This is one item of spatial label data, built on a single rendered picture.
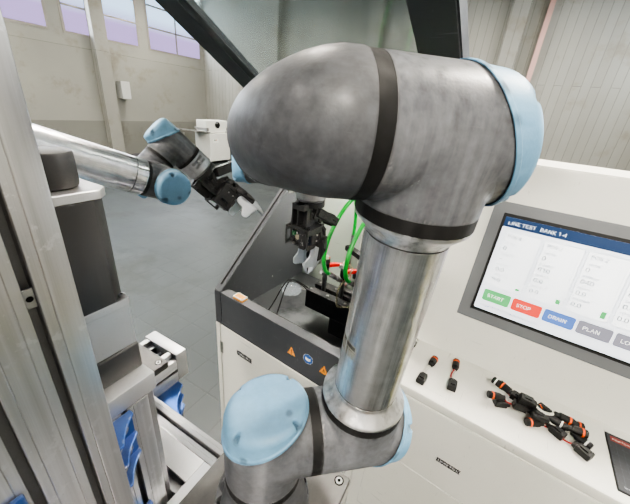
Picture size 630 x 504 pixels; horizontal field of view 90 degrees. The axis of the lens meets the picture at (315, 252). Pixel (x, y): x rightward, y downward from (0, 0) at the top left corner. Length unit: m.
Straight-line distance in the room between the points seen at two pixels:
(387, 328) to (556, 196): 0.76
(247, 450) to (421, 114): 0.41
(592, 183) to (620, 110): 7.07
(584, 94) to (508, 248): 7.07
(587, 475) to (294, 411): 0.71
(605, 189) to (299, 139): 0.90
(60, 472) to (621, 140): 8.15
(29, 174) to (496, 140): 0.35
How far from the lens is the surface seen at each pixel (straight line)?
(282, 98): 0.24
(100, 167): 0.71
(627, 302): 1.06
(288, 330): 1.10
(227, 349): 1.44
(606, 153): 8.11
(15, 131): 0.33
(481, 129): 0.27
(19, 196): 0.33
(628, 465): 1.08
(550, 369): 1.10
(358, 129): 0.22
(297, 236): 0.79
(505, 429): 0.97
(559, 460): 0.99
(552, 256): 1.03
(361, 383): 0.42
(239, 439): 0.47
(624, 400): 1.14
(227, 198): 0.94
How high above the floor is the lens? 1.64
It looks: 25 degrees down
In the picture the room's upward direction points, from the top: 5 degrees clockwise
